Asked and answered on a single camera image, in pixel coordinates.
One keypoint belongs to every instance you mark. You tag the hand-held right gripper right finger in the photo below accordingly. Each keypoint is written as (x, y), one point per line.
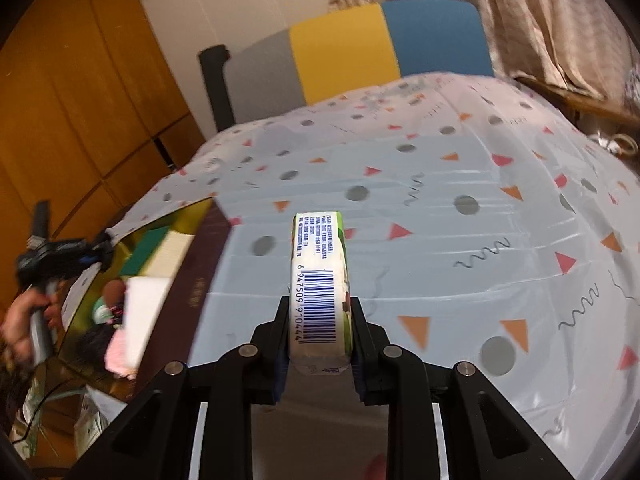
(362, 360)

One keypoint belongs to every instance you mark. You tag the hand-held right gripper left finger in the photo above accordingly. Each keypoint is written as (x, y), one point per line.
(272, 355)

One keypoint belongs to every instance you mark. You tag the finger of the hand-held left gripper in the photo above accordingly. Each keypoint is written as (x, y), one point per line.
(100, 252)

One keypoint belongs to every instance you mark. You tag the brown makeup sponge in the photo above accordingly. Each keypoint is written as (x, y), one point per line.
(114, 291)

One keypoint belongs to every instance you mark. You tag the green yellow scouring sponge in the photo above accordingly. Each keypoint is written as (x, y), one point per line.
(147, 252)

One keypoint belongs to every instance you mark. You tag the tissue packet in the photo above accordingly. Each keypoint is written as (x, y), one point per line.
(320, 300)

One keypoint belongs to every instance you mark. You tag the white foam sponge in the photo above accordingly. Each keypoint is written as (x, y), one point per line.
(145, 320)

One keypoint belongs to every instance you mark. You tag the black beaded hair extension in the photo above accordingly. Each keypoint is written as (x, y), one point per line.
(95, 342)

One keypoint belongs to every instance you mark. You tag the gold metal tin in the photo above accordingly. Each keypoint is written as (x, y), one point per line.
(195, 300)

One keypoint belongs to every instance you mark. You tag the pink fluffy towel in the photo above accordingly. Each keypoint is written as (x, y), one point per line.
(119, 355)

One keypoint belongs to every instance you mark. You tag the person's left hand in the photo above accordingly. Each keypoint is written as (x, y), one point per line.
(17, 325)

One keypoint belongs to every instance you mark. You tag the wooden wardrobe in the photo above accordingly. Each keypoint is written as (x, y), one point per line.
(75, 110)

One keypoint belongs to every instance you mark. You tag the white green carton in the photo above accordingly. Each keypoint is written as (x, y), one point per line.
(90, 420)

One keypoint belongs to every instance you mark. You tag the grey yellow blue chair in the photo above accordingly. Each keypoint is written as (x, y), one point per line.
(340, 50)

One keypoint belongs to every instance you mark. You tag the wooden side table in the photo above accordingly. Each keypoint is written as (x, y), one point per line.
(575, 97)

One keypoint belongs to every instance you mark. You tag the beige printed curtain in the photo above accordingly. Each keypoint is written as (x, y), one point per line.
(550, 20)

